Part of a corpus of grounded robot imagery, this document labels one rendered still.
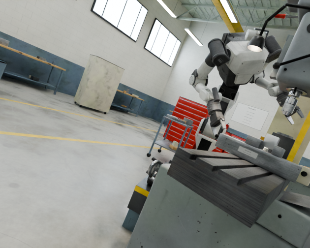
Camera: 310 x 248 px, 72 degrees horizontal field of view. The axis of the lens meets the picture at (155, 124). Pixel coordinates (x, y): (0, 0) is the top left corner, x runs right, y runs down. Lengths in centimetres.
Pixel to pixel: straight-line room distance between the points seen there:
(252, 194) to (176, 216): 67
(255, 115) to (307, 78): 942
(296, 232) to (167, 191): 55
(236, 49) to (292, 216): 104
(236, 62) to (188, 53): 1118
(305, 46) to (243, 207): 80
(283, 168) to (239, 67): 80
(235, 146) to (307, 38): 54
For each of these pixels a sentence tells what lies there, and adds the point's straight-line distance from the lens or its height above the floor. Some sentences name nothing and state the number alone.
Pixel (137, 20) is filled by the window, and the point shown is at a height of 396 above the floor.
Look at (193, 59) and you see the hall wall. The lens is 1241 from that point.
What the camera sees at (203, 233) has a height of 56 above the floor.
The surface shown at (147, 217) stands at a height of 44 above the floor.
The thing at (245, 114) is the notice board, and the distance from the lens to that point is 1056.
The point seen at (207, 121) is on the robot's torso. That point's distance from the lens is 166.
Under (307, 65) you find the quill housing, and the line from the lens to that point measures 110.
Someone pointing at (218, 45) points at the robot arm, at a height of 152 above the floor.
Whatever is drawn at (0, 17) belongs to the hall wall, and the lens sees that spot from 790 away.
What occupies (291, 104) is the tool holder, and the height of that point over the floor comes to 124.
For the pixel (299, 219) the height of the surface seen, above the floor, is 83.
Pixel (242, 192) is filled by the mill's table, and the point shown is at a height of 91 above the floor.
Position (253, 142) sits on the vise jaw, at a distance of 104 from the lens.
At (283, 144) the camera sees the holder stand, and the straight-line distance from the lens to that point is 145.
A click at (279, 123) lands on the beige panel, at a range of 289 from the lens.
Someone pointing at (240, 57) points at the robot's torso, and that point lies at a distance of 157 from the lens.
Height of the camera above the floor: 102
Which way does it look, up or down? 6 degrees down
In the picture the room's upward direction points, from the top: 22 degrees clockwise
